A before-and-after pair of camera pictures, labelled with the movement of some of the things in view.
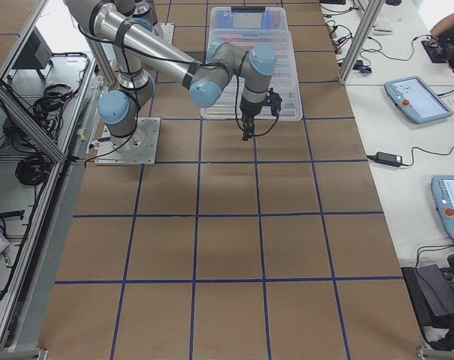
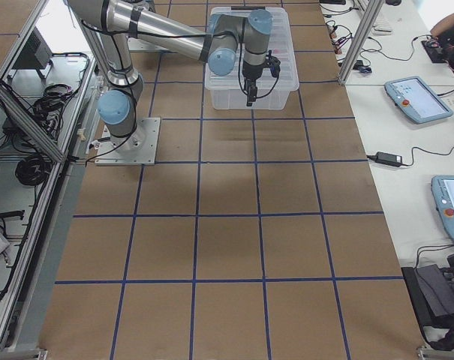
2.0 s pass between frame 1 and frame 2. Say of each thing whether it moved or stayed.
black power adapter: stayed
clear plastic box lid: moved
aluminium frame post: stayed
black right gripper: moved
